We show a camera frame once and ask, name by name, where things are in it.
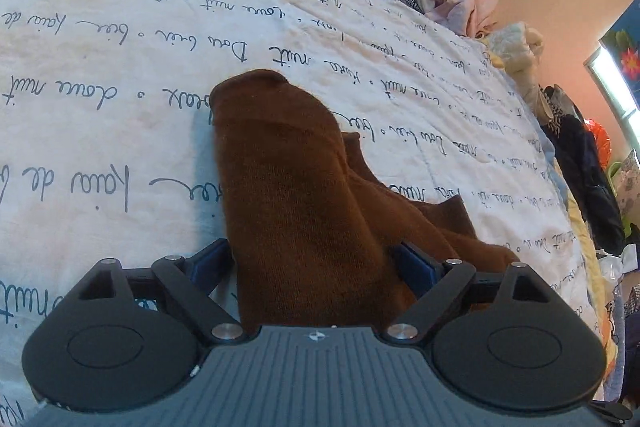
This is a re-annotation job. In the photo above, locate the dark clothes heap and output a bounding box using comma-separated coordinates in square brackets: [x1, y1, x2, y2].
[539, 84, 627, 254]

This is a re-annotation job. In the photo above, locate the orange shiny object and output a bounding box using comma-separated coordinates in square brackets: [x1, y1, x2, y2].
[584, 119, 614, 168]

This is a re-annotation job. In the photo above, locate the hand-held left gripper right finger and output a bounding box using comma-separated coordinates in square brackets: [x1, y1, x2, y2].
[384, 241, 548, 349]

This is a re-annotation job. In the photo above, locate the window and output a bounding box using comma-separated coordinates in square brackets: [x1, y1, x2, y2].
[586, 47, 640, 124]

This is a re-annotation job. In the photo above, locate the pale yellow cloth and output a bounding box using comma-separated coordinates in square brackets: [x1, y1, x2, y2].
[481, 22, 546, 84]

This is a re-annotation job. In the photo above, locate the white plastic bag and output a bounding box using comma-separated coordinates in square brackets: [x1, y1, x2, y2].
[596, 244, 639, 284]

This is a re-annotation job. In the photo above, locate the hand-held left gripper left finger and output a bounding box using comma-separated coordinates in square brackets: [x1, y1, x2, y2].
[77, 238, 251, 349]

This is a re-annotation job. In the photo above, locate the pink and white clothes pile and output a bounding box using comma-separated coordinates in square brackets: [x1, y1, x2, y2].
[414, 0, 502, 38]

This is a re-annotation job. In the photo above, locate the flower wall poster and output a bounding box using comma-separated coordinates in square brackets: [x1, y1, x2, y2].
[599, 0, 640, 84]

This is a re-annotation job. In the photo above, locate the floral cushion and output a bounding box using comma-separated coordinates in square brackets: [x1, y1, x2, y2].
[611, 149, 640, 219]

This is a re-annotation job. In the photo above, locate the white script-printed blanket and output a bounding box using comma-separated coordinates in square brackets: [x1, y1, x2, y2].
[0, 0, 618, 408]

